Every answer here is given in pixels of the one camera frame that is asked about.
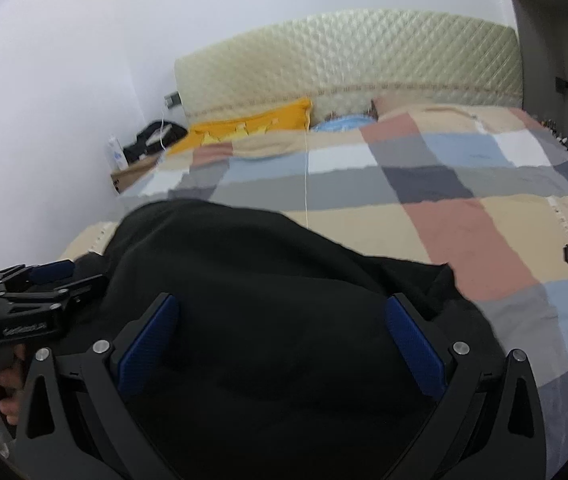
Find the black bag on nightstand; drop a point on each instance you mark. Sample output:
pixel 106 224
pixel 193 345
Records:
pixel 139 148

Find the white tablet device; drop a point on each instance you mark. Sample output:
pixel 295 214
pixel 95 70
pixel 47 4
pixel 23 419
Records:
pixel 159 134

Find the light blue pillow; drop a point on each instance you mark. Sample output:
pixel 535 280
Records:
pixel 344 123

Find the wooden nightstand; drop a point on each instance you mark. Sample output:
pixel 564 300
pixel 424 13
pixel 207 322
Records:
pixel 123 179

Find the yellow crown pillow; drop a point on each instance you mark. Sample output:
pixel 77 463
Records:
pixel 293 116

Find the black wall socket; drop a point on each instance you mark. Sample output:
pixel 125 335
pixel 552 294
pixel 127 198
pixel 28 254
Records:
pixel 173 100

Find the black puffer jacket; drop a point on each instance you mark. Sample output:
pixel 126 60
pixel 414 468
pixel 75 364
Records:
pixel 279 364

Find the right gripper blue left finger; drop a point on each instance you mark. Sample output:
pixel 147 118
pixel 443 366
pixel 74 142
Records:
pixel 75 423

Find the pink beige pillow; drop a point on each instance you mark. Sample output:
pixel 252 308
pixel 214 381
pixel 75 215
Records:
pixel 388 104

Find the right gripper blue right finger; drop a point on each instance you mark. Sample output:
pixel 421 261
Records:
pixel 484 426

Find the cream quilted headboard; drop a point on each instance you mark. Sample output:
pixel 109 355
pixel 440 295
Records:
pixel 343 60

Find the white spray bottle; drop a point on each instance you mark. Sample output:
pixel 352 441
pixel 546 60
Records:
pixel 117 154

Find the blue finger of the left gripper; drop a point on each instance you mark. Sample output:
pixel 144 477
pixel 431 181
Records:
pixel 58 297
pixel 41 274

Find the plaid patchwork bed quilt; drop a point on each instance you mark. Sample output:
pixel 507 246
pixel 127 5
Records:
pixel 483 189

